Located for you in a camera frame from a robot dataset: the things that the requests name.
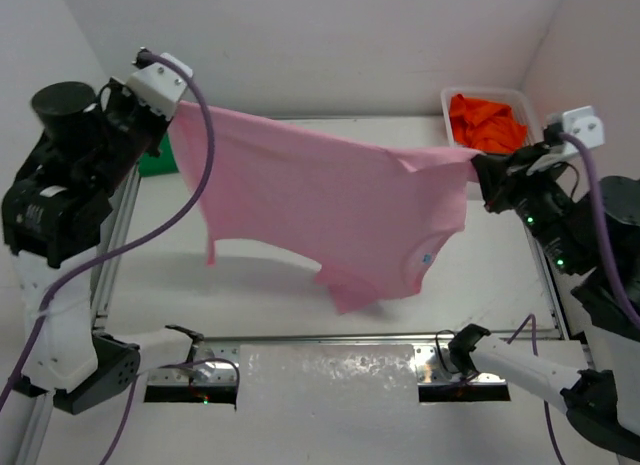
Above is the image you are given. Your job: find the metal base plate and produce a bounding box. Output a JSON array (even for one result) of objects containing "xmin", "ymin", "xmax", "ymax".
[
  {"xmin": 147, "ymin": 341, "xmax": 240, "ymax": 387},
  {"xmin": 412, "ymin": 340, "xmax": 507, "ymax": 387}
]

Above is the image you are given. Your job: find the white front cover panel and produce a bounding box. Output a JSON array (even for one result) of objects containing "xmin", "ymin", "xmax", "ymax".
[{"xmin": 34, "ymin": 340, "xmax": 621, "ymax": 465}]

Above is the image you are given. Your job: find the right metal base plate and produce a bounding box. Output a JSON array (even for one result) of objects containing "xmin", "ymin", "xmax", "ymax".
[{"xmin": 412, "ymin": 340, "xmax": 507, "ymax": 387}]

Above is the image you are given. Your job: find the orange t shirt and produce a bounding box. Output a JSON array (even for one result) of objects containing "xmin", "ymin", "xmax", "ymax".
[{"xmin": 449, "ymin": 94, "xmax": 528, "ymax": 155}]

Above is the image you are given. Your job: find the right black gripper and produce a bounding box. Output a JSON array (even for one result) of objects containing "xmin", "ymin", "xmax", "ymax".
[{"xmin": 469, "ymin": 136, "xmax": 579, "ymax": 270}]

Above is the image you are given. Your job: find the green t shirt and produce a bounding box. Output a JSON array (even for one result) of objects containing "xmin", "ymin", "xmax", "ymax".
[{"xmin": 138, "ymin": 135, "xmax": 178, "ymax": 178}]

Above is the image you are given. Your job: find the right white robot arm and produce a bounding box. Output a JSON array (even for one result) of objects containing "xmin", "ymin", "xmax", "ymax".
[{"xmin": 448, "ymin": 147, "xmax": 639, "ymax": 460}]

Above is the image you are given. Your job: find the pink t shirt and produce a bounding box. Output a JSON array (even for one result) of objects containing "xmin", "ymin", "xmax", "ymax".
[{"xmin": 169, "ymin": 102, "xmax": 476, "ymax": 313}]

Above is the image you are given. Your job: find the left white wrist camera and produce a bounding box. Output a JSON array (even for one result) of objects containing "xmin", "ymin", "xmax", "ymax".
[{"xmin": 125, "ymin": 49, "xmax": 194, "ymax": 122}]

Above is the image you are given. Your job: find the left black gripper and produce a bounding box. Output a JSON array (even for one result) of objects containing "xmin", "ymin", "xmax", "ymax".
[{"xmin": 84, "ymin": 74, "xmax": 173, "ymax": 196}]

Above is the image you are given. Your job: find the white plastic basket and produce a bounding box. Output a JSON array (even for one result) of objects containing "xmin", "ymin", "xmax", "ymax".
[{"xmin": 440, "ymin": 86, "xmax": 542, "ymax": 155}]

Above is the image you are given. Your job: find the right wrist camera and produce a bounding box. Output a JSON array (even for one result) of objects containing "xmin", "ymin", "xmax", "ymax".
[{"xmin": 543, "ymin": 106, "xmax": 605, "ymax": 160}]

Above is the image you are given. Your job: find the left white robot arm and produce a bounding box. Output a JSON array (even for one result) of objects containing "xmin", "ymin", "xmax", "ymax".
[{"xmin": 1, "ymin": 77, "xmax": 196, "ymax": 415}]

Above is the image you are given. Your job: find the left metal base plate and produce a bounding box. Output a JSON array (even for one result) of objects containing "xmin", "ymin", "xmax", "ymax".
[{"xmin": 147, "ymin": 341, "xmax": 240, "ymax": 387}]

